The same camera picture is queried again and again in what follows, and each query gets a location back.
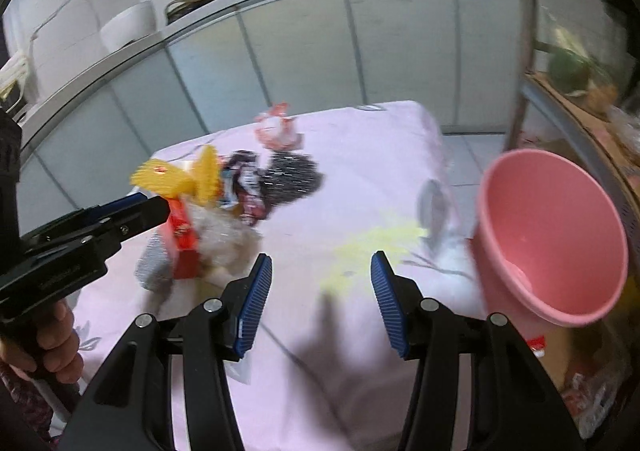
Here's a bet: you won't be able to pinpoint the silver mesh scouring pad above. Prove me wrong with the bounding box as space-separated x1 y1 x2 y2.
134 233 174 294

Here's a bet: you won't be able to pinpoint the red cardboard box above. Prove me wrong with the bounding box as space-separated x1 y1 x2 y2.
163 199 201 280

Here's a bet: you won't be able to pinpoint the clear plastic wrap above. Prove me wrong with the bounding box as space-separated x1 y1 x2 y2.
186 203 262 277

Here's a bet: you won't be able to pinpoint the red white wrapper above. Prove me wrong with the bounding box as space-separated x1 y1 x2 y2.
218 150 267 227

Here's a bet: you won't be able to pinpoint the dark steel wool scrubber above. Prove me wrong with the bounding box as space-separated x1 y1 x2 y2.
260 151 323 208

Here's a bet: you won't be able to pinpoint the orange white snack wrapper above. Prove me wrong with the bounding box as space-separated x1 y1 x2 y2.
254 102 304 151

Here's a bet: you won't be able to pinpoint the plaid sleeve forearm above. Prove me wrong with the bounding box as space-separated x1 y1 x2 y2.
1 362 58 450

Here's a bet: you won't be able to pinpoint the kitchen counter cabinets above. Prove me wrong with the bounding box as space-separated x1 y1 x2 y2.
17 0 521 231

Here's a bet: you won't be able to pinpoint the person's left hand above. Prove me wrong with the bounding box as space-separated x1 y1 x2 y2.
1 299 84 384

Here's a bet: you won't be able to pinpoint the pink floral tablecloth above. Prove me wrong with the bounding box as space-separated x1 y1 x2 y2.
64 100 490 451

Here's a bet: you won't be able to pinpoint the pink plastic bucket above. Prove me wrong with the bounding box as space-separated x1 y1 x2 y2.
471 149 629 339

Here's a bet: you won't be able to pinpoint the white rice cooker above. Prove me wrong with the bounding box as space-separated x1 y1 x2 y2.
100 0 157 54

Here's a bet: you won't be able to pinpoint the black electric griddle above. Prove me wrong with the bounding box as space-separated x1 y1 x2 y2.
164 0 215 24

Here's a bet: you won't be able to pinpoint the metal storage rack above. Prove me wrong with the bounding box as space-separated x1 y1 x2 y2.
506 0 639 435

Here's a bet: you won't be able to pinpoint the green melon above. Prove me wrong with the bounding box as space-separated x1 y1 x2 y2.
548 49 591 94

